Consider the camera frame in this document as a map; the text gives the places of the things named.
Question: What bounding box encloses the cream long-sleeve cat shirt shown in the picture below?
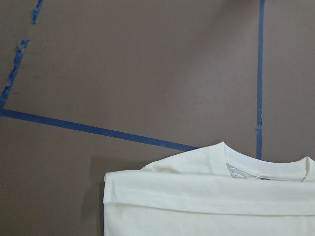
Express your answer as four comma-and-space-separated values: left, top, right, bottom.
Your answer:
103, 143, 315, 236

